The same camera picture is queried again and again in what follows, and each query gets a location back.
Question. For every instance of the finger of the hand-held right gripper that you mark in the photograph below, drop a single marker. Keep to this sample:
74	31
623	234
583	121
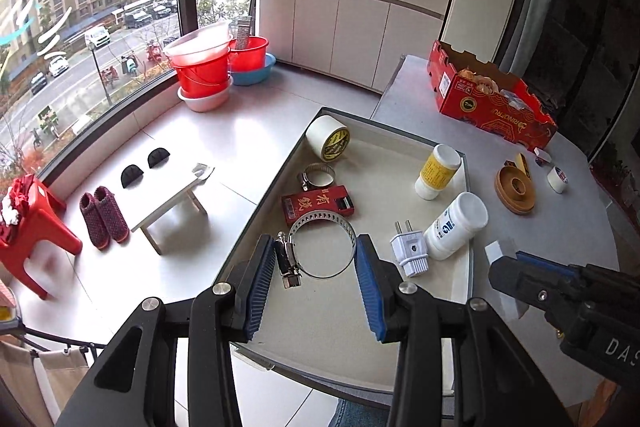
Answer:
520	282
545	263

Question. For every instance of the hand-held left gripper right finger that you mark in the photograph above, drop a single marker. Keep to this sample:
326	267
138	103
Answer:
370	292

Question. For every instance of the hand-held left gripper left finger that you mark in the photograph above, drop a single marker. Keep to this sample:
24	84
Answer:
260	287

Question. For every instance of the small white rectangular box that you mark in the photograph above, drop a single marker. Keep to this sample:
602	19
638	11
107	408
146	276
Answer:
500	249

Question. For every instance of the grey rimmed white tray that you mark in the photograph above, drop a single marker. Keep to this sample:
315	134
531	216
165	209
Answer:
320	312

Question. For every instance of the white power plug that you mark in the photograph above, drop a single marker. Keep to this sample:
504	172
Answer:
411	252

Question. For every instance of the white plastic bottle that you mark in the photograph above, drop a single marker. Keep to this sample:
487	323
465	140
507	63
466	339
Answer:
452	227

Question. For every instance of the small red box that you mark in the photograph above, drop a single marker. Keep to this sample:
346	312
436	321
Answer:
310	205

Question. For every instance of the white tape roll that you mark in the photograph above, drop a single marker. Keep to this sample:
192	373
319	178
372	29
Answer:
555	179

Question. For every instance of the small yellow black box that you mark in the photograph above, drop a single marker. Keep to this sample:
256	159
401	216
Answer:
524	164

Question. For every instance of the tiny white box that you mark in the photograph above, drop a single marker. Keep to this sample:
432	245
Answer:
541	154

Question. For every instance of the person's leg in jeans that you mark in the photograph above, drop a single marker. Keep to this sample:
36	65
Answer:
360	413

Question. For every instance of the small white folding table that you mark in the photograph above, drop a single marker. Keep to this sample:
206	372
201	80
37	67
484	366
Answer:
170	202

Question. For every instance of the yellow label white bottle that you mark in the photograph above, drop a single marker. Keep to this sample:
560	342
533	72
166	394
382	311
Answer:
435	172

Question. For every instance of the maroon knitted slipper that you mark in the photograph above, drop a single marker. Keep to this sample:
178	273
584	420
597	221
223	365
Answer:
95	222
114	214

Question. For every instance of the beige tape roll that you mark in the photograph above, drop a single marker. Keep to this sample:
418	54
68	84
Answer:
320	134

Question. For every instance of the black pad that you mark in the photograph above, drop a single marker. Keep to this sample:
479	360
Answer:
132	177
158	158

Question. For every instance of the red cardboard box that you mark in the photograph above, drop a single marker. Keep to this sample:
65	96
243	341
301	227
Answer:
480	107

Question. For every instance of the white basin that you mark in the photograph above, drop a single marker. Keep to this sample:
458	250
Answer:
205	103

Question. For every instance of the plastic bag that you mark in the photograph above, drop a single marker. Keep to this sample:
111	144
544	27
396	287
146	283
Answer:
475	79

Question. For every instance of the blue basin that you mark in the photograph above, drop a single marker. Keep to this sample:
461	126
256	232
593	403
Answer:
260	74

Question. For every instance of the dark glass shelf cabinet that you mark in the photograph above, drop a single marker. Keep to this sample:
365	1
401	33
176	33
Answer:
590	47

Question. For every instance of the red basin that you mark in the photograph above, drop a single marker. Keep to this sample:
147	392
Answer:
250	57

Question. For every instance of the red plastic stool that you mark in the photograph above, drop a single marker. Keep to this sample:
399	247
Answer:
35	227

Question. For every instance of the clear plastic basin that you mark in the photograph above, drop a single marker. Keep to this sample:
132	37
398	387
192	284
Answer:
197	47

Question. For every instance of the metal grater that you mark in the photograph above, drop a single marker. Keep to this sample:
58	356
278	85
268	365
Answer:
243	34

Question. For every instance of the white cabinet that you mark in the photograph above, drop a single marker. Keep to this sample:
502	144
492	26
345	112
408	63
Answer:
350	22

